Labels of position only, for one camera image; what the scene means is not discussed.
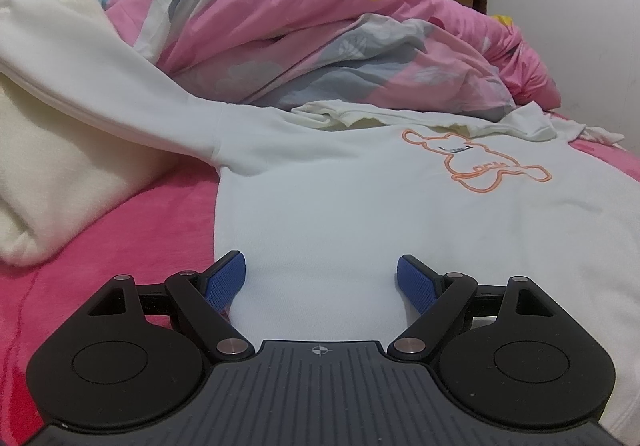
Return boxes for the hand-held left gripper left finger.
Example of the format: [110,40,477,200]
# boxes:
[87,250,251,362]

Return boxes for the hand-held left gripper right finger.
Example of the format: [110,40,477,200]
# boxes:
[389,254,555,363]

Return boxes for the white sweatshirt orange bear outline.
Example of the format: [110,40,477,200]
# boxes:
[0,0,640,432]

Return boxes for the cream knit cloth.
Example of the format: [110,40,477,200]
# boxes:
[0,74,171,268]

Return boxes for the pink patterned quilt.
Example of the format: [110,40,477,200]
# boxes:
[92,0,563,122]

